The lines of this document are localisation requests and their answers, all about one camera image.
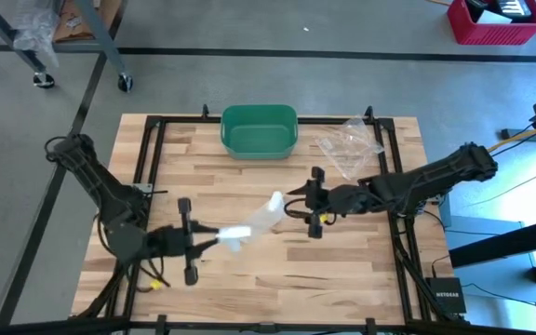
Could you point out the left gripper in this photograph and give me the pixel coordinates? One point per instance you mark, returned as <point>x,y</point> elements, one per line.
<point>170,242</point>

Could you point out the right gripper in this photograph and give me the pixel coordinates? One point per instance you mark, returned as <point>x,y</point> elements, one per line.
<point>326,200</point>

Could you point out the black Netgear network switch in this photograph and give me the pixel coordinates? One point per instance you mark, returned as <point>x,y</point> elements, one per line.
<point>446,295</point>

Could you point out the brown cardboard box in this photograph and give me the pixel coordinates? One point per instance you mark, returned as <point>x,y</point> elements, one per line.
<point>70,23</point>

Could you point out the red plastic crate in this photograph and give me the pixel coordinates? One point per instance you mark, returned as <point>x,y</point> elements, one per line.
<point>496,32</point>

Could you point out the green plastic basket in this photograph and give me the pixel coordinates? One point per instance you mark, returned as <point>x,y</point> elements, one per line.
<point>258,135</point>

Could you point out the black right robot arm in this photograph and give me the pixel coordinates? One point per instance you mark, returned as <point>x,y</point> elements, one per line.
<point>417,183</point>

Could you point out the crumpled clear plastic wrap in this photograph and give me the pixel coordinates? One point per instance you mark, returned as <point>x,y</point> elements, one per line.
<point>35,28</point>

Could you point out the grey metal wheeled cart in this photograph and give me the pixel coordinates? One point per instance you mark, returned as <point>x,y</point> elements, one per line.
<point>107,44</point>

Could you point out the long clear plastic bag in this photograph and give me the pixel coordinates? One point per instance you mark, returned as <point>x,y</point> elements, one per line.
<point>235,231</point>

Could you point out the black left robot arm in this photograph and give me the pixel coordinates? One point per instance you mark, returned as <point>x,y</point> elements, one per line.
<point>105,191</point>

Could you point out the black metal stand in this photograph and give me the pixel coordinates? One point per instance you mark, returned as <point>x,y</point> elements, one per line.
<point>505,242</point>

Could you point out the black electronic device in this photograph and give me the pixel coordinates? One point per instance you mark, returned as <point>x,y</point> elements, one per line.
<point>510,7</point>

